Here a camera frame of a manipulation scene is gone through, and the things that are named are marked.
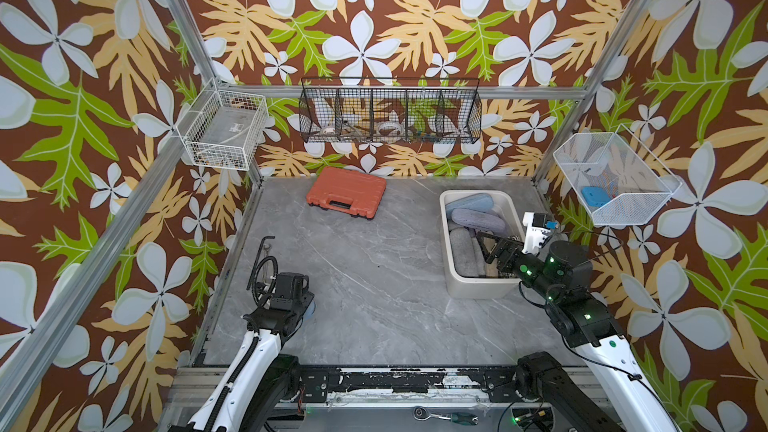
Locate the black wire basket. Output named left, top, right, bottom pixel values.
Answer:
left=296, top=77, right=482, bottom=144

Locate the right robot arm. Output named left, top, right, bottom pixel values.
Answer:
left=477, top=212, right=679, bottom=431

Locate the blue object in basket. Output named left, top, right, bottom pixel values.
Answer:
left=581, top=186, right=613, bottom=209

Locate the purple glasses case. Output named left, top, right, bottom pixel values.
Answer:
left=451, top=208, right=507, bottom=234

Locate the white wire basket left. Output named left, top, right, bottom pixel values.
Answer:
left=177, top=81, right=269, bottom=171

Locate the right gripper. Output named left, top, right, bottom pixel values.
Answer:
left=478, top=231, right=564, bottom=308

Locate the red plastic tool case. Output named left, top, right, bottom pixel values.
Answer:
left=306, top=167, right=387, bottom=220

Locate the black hex key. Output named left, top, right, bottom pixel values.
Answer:
left=246, top=235, right=274, bottom=291

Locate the dark grey glasses case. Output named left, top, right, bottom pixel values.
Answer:
left=449, top=227, right=484, bottom=278

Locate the white mesh basket right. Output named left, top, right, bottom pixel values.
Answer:
left=554, top=126, right=682, bottom=228

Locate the cream plastic storage box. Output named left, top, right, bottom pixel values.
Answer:
left=439, top=190, right=525, bottom=300

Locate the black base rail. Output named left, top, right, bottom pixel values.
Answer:
left=256, top=364, right=562, bottom=404

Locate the ratchet wrench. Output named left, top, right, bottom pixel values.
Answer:
left=413, top=406, right=479, bottom=426

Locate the slate blue glasses case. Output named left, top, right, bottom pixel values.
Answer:
left=302, top=301, right=316, bottom=321

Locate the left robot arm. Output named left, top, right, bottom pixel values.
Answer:
left=169, top=255, right=314, bottom=431

